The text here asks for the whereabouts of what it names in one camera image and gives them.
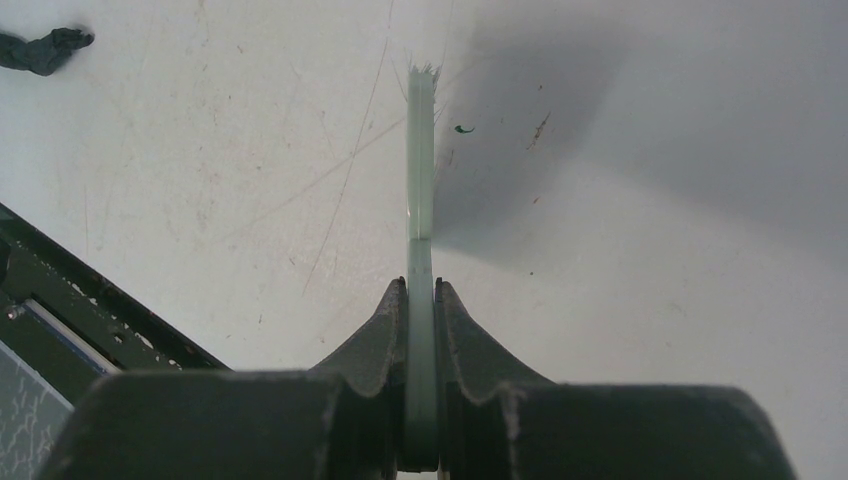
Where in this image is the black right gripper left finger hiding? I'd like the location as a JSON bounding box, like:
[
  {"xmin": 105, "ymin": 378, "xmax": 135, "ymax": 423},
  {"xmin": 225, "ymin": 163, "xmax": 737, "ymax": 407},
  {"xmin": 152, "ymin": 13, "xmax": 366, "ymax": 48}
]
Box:
[{"xmin": 39, "ymin": 279, "xmax": 407, "ymax": 479}]

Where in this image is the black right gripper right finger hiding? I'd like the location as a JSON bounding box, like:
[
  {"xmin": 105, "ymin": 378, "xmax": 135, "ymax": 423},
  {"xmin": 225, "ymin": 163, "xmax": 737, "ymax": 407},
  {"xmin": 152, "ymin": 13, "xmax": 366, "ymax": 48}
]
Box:
[{"xmin": 435, "ymin": 280, "xmax": 796, "ymax": 479}]

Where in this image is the black twisted paper scrap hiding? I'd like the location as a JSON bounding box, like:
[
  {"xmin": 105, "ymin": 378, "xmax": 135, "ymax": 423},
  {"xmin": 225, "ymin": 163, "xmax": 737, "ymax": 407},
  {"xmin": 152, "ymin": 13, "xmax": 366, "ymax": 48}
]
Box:
[{"xmin": 1, "ymin": 28, "xmax": 95, "ymax": 77}]

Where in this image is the green hand brush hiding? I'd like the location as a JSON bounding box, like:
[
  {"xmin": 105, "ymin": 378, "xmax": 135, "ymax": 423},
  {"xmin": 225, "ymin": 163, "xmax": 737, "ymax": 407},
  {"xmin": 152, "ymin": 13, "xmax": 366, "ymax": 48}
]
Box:
[{"xmin": 402, "ymin": 64, "xmax": 439, "ymax": 472}]

